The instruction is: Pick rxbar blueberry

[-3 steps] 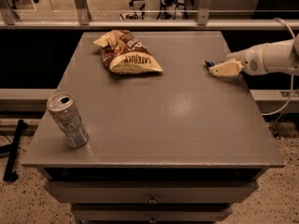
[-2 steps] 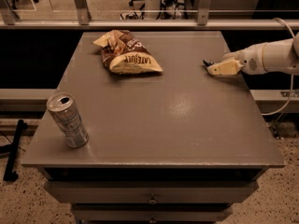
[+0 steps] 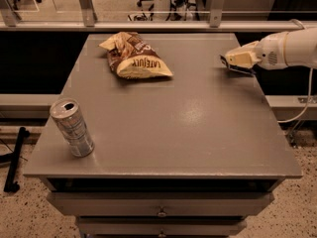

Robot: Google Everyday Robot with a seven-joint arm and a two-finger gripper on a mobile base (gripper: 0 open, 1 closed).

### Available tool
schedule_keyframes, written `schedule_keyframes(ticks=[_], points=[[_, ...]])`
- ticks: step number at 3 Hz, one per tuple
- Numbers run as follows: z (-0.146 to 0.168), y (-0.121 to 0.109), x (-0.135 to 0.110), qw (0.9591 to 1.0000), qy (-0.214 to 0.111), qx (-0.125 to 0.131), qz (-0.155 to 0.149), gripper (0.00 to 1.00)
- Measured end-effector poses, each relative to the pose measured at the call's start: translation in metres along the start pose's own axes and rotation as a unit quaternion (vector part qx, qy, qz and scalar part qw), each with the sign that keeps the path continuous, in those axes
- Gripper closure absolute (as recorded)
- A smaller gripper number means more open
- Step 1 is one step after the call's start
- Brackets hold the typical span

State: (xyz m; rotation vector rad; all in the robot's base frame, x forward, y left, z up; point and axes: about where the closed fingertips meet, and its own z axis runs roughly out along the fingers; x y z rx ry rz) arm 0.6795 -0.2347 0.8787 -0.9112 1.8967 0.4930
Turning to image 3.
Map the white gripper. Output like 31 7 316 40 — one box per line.
225 32 288 70

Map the blue rxbar blueberry bar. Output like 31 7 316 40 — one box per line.
220 56 256 75

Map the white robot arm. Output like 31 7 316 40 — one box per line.
222 28 317 70

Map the dark office chair base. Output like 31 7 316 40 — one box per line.
128 0 155 22

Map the grey drawer cabinet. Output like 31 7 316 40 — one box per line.
23 33 303 238

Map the brown chip bag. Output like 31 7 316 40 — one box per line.
99 32 173 79

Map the top drawer with knob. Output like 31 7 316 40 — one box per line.
48 192 274 217

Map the drawer with knob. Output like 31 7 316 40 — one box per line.
48 192 274 217
76 217 246 238

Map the silver drink can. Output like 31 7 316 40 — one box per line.
50 98 94 158

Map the black stand leg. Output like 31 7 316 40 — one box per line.
3 127 30 192

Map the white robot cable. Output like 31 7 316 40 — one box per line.
276 18 315 124

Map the metal railing frame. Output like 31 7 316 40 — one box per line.
0 0 317 32

